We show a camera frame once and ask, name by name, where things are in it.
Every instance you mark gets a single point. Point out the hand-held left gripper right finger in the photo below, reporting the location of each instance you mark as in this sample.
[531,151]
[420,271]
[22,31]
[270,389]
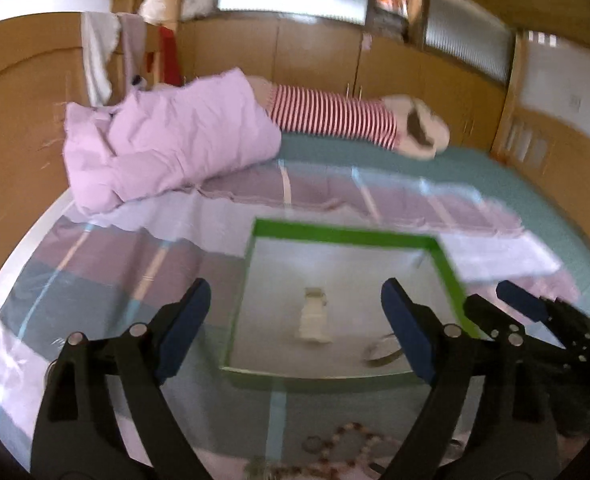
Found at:
[410,332]

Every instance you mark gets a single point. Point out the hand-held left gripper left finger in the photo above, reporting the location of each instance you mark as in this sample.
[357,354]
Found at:
[185,332]

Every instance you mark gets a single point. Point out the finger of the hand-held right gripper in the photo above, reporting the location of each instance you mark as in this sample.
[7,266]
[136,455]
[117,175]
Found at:
[477,312]
[520,300]

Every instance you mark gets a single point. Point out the green cardboard box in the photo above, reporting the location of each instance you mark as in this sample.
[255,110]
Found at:
[325,232]

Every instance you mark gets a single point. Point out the metal bangle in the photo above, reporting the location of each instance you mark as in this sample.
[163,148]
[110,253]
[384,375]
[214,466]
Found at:
[375,357]

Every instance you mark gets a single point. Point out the plaid bed sheet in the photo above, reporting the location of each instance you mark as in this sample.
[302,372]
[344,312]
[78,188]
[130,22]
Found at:
[125,260]

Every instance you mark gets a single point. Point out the pink quilt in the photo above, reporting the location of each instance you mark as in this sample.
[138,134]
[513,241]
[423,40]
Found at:
[175,140]

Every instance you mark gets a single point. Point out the striped plush toy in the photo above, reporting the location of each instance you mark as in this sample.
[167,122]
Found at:
[335,117]

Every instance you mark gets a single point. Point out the red cloth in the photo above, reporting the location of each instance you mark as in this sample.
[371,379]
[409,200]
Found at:
[171,57]

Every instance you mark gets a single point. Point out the narrow ribbed glass window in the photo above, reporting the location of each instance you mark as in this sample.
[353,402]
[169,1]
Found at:
[465,30]

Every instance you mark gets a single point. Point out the white towel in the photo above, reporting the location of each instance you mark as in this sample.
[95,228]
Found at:
[97,55]

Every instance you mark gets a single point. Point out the pink towel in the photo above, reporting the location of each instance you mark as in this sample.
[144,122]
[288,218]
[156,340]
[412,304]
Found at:
[132,45]

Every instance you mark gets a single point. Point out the wooden headboard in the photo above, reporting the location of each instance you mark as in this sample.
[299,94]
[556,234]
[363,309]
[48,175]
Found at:
[25,70]

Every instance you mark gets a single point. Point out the wooden wall cabinet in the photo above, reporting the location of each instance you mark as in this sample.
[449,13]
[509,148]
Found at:
[315,55]

